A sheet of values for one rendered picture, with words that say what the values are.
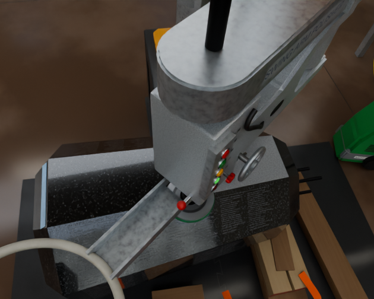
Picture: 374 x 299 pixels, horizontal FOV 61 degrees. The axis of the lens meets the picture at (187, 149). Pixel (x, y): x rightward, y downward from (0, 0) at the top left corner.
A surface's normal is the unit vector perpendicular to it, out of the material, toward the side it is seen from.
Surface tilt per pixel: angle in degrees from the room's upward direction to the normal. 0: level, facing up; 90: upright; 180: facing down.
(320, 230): 0
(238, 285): 0
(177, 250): 45
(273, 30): 0
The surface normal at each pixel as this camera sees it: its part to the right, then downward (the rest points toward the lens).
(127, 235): 0.07, -0.54
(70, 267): 0.21, 0.22
